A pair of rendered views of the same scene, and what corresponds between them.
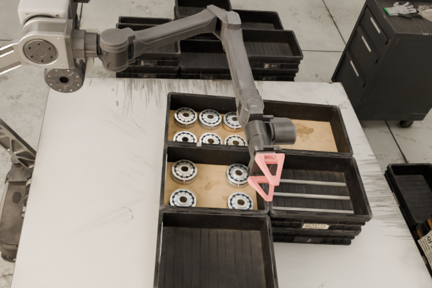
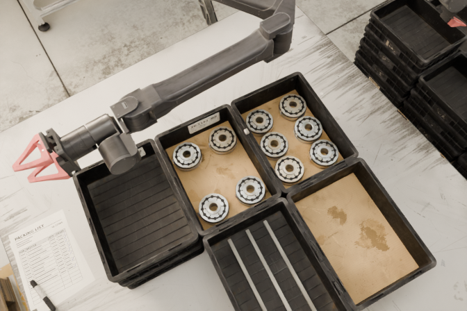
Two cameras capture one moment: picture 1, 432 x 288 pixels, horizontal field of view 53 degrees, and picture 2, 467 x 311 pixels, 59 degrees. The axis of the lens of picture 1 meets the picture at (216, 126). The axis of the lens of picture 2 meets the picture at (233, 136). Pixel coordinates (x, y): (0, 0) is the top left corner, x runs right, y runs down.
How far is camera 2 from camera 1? 1.08 m
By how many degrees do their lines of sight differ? 44
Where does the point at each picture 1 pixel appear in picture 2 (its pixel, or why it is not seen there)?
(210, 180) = (229, 169)
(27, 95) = (313, 3)
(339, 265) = not seen: outside the picture
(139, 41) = not seen: outside the picture
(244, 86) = (160, 86)
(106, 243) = not seen: hidden behind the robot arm
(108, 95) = (294, 38)
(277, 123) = (119, 140)
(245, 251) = (167, 237)
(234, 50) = (224, 52)
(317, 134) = (383, 257)
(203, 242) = (158, 195)
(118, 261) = not seen: hidden behind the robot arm
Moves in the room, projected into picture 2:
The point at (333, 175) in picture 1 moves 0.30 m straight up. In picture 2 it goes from (326, 300) to (346, 290)
